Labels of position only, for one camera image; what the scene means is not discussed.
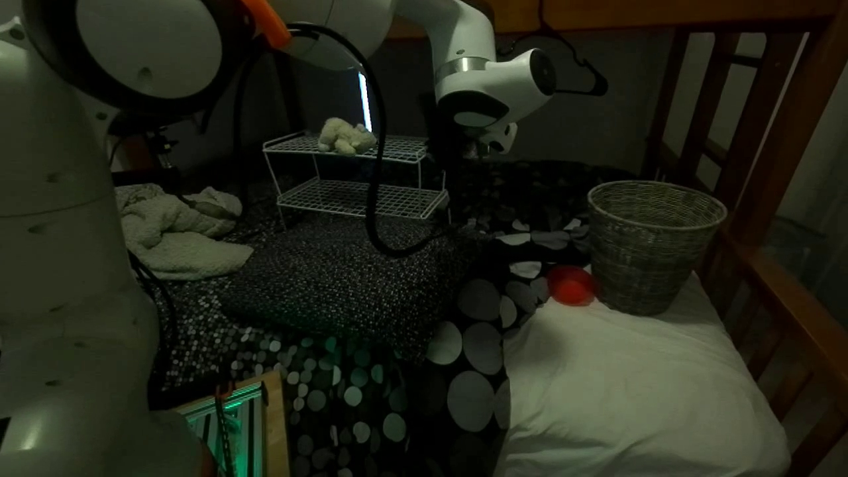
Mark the white pillow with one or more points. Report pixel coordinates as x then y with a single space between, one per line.
601 392

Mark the black clothes hanger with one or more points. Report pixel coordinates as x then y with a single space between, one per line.
596 83

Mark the woven wicker basket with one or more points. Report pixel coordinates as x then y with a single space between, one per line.
644 241

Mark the white wire two-tier rack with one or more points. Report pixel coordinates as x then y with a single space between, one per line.
308 177

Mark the black polka dot cloth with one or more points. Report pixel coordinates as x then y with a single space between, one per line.
355 410

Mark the cream fluffy plush toy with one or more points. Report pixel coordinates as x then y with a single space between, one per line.
341 136

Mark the wooden crate with green light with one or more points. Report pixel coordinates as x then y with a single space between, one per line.
242 426

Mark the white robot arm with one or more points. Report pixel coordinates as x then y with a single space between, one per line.
78 328

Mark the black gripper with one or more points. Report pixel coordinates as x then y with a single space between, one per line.
477 136

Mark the cream crumpled towel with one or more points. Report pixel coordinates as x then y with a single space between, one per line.
181 237

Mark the red ball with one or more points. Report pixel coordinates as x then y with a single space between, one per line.
569 286

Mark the wooden bunk bed frame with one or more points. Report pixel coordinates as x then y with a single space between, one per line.
788 339

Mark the black speckled blanket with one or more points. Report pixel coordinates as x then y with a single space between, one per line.
315 279

